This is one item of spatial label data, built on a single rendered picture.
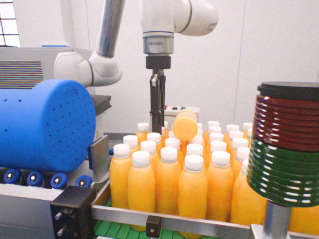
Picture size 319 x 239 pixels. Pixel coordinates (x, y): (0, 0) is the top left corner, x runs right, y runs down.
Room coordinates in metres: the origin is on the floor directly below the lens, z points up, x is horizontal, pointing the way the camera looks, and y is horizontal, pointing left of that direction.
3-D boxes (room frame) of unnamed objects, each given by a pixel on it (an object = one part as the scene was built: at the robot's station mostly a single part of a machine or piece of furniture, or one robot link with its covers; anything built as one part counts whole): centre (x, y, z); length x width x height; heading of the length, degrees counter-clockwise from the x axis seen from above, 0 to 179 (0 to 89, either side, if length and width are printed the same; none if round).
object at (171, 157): (0.46, -0.02, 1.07); 0.04 x 0.04 x 0.02
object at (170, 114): (0.85, -0.07, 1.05); 0.20 x 0.10 x 0.10; 79
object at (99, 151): (0.61, 0.19, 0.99); 0.10 x 0.02 x 0.12; 169
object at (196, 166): (0.41, -0.07, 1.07); 0.04 x 0.04 x 0.02
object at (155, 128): (0.61, 0.01, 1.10); 0.03 x 0.01 x 0.07; 79
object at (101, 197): (0.59, 0.11, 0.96); 0.40 x 0.01 x 0.03; 169
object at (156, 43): (0.63, 0.00, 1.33); 0.09 x 0.09 x 0.06
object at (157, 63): (0.63, 0.00, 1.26); 0.08 x 0.07 x 0.09; 169
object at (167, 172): (0.46, -0.02, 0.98); 0.07 x 0.07 x 0.17
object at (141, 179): (0.43, 0.04, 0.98); 0.07 x 0.07 x 0.17
